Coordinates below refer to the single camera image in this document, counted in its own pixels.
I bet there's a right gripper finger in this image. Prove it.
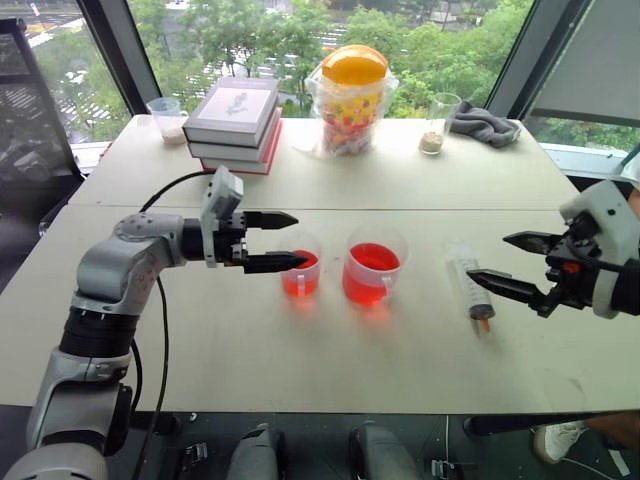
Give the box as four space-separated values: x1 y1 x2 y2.
502 230 561 255
465 268 552 317

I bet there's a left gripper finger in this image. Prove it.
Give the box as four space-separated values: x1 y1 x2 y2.
243 210 300 233
243 251 309 276

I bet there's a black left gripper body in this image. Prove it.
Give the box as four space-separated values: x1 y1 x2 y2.
215 211 251 269

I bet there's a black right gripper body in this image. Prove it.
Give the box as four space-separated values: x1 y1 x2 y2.
537 214 622 319

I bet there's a small cup red liquid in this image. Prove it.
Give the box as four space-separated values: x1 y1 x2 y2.
275 234 323 302

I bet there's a clear plastic syringe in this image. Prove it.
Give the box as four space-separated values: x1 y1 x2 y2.
445 239 497 338

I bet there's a large cup red liquid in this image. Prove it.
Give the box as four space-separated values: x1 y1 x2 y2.
341 224 409 310

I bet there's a clear measuring cup with powder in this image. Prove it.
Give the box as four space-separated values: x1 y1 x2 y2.
146 97 191 147

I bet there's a red cover book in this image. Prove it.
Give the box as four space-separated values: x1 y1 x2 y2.
199 119 284 177

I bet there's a grey book with white pages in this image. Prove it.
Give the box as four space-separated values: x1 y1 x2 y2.
186 107 284 164

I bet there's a thick grey hardcover book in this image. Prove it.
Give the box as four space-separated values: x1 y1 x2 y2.
181 76 281 149

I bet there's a grey cloth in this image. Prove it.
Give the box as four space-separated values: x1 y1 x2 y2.
449 101 523 150

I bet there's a black table leg bar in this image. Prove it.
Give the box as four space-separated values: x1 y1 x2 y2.
462 413 596 437

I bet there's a candy jar with yellow lid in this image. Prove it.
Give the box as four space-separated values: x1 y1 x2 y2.
319 44 390 158

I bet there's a tall glass with grains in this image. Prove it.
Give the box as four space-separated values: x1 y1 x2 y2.
418 92 463 157

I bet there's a person's bare leg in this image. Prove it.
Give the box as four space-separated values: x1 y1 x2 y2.
582 409 640 452

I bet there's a white sneaker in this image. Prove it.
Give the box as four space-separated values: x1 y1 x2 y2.
530 419 592 466

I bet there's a grey window roller blind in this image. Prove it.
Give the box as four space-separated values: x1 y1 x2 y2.
527 0 640 129

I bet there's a dark grey rounded shape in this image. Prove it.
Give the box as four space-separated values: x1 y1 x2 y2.
227 423 287 480

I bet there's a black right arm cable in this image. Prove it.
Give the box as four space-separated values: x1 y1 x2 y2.
574 255 626 274

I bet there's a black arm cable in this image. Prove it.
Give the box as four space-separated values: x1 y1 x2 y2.
574 255 626 274
130 169 219 480

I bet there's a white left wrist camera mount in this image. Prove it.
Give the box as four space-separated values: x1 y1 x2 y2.
199 165 245 269

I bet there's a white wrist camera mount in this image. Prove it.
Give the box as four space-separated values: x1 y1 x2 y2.
558 179 640 321
199 165 245 269

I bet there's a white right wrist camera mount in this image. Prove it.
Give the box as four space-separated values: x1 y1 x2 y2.
558 179 640 321

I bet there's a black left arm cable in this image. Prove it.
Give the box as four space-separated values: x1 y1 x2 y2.
130 169 219 480

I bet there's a black window frame post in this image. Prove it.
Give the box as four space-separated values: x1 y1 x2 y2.
75 0 164 117
485 0 597 122

